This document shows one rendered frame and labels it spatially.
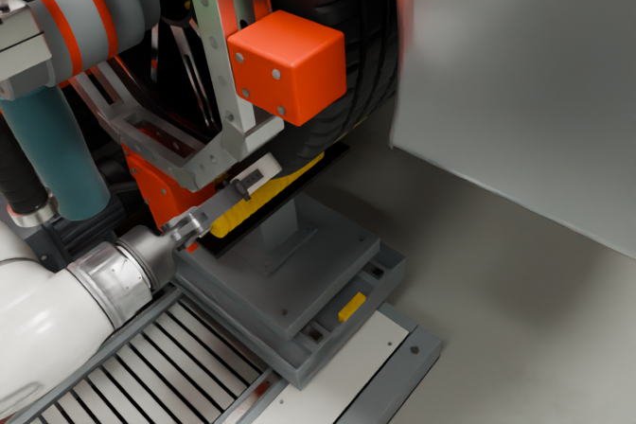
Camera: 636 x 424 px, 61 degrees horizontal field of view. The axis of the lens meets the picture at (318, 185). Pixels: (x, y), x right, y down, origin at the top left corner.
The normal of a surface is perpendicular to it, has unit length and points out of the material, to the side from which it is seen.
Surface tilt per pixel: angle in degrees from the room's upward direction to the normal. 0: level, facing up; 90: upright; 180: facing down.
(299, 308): 0
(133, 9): 86
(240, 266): 0
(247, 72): 90
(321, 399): 0
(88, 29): 86
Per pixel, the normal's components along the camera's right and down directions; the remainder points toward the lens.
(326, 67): 0.74, 0.42
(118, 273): 0.48, -0.22
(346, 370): -0.07, -0.72
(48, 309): 0.28, -0.55
